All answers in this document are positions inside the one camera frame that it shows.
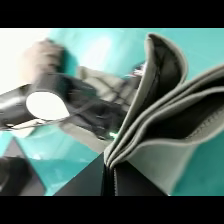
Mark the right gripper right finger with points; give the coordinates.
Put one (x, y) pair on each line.
(133, 183)

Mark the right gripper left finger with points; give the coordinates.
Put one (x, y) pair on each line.
(90, 181)

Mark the grey garment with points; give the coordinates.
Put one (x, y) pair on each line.
(160, 156)

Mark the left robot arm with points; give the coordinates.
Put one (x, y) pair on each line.
(15, 106)

